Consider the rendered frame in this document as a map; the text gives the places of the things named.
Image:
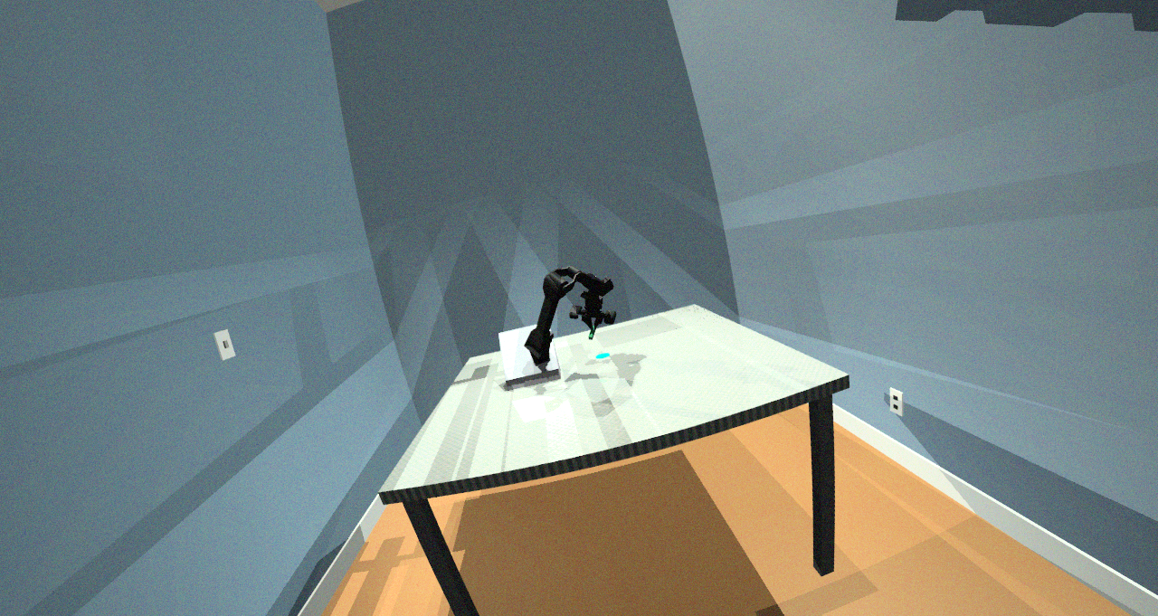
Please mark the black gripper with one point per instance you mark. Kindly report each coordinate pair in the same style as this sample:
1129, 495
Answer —
592, 311

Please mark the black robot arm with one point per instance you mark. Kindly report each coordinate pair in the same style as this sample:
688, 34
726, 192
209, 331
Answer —
555, 287

